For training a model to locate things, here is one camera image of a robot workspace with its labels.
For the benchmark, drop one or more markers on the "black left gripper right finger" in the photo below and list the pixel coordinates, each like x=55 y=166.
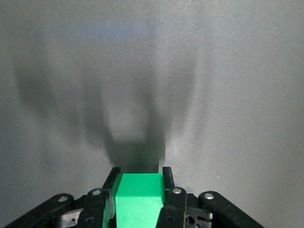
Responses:
x=175 y=209

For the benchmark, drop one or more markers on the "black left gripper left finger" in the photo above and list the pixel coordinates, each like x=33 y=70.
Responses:
x=95 y=204

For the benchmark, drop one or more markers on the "small green cube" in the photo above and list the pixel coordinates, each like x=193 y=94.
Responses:
x=140 y=202

